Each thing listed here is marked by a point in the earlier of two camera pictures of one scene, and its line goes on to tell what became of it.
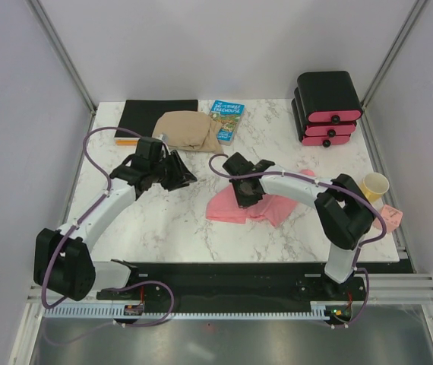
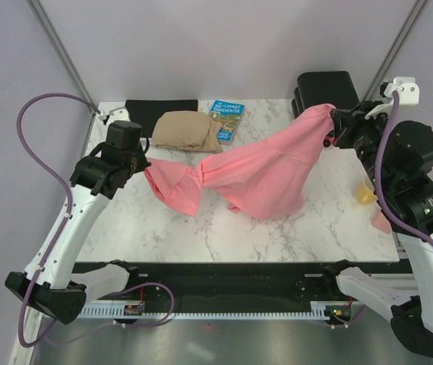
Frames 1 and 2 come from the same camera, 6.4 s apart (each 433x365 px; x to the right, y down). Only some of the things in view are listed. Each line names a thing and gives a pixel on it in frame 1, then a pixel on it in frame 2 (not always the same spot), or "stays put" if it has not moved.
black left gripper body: x=160 y=170 to x=138 y=161
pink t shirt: x=224 y=207 to x=263 y=179
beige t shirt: x=188 y=131 stays put
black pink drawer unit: x=325 y=108 stays put
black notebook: x=142 y=115 stays put
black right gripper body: x=238 y=182 to x=363 y=134
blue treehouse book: x=229 y=114 stays put
